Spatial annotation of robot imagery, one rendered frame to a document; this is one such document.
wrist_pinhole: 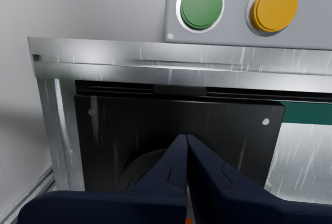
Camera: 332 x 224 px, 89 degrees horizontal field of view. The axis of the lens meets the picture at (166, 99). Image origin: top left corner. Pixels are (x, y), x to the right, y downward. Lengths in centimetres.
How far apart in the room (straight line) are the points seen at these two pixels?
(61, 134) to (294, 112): 30
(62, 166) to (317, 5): 35
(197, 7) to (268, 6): 7
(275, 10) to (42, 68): 25
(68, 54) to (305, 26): 25
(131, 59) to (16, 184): 42
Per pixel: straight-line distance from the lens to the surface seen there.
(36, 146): 44
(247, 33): 21
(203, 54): 19
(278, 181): 36
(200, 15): 18
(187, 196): 23
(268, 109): 22
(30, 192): 34
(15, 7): 39
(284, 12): 21
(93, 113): 21
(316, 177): 39
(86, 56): 21
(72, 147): 26
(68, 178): 30
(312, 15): 24
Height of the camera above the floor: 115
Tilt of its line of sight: 73 degrees down
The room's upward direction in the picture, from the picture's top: 174 degrees counter-clockwise
